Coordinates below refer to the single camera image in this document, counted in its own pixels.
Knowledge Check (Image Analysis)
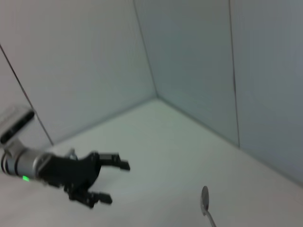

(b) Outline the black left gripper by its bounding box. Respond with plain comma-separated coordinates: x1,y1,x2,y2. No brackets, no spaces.
37,151,131,209

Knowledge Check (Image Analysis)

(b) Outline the metal spoon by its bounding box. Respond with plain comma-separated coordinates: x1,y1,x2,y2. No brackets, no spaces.
200,185,217,227

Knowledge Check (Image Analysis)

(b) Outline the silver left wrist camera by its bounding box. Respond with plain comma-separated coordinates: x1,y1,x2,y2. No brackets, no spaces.
0,106,36,144

